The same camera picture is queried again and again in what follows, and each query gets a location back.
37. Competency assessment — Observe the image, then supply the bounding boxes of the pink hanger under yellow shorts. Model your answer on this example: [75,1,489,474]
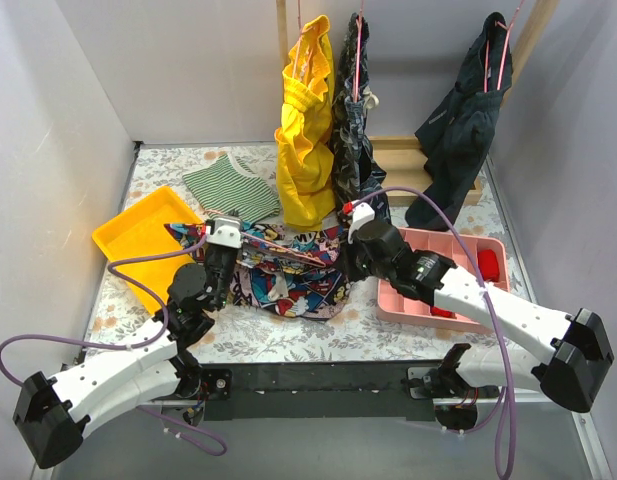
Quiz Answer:
[292,1,312,84]

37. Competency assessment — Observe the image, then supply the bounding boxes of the pink wire hanger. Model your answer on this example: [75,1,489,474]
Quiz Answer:
[241,232,326,268]

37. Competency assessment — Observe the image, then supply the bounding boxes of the yellow shorts on hanger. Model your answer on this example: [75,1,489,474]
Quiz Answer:
[274,15,335,231]

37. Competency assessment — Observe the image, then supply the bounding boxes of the red folded cloth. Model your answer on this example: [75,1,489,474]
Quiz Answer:
[477,249,500,282]

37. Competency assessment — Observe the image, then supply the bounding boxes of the yellow plastic tray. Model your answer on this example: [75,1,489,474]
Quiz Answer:
[92,186,200,301]

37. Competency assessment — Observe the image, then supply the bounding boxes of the pink divided organiser tray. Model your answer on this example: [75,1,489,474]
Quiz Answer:
[376,227,512,335]

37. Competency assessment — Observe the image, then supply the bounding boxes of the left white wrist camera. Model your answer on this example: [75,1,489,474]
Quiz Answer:
[205,215,242,250]

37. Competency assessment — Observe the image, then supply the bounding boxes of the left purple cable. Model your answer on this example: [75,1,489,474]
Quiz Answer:
[0,234,228,457]

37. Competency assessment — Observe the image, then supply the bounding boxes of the colourful comic print shorts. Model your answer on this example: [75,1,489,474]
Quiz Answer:
[165,220,350,321]

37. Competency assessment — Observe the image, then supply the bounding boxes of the pink hanger under navy shorts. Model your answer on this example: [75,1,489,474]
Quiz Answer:
[483,0,527,94]

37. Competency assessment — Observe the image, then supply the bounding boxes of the wooden clothes rack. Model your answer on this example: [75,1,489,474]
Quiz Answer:
[276,0,560,190]

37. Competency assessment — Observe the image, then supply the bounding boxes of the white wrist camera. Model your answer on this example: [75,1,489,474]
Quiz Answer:
[342,200,375,244]
[205,215,242,250]

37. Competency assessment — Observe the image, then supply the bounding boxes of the green striped folded shirt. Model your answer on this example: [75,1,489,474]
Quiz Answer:
[183,154,281,223]

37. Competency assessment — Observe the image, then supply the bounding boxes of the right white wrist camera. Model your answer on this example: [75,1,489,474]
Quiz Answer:
[342,200,375,244]

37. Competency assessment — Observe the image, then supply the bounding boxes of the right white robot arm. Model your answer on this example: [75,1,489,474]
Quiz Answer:
[342,216,614,413]

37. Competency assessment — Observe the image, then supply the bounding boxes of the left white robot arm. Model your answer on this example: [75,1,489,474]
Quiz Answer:
[13,243,241,469]

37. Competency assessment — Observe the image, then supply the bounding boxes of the pink hanger under leaf shorts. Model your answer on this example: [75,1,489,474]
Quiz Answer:
[352,0,366,103]

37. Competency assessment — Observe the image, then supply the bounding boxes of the red cloth front compartment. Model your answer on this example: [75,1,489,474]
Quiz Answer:
[430,307,456,320]

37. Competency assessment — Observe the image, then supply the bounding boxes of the dark leaf print shorts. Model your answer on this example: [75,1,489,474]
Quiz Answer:
[329,13,391,222]

